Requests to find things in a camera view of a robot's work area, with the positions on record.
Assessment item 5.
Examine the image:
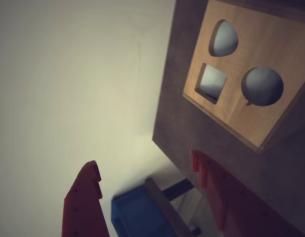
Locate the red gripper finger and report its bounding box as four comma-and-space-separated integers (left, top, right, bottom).
61, 160, 111, 237
189, 150, 305, 237

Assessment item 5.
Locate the wooden shape sorter box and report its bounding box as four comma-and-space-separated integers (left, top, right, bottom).
182, 0, 305, 155

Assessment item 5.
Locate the blue plastic bin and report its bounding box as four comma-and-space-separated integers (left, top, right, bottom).
111, 186, 175, 237

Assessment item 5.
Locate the black metal bar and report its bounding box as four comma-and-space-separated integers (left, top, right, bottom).
163, 178, 194, 201

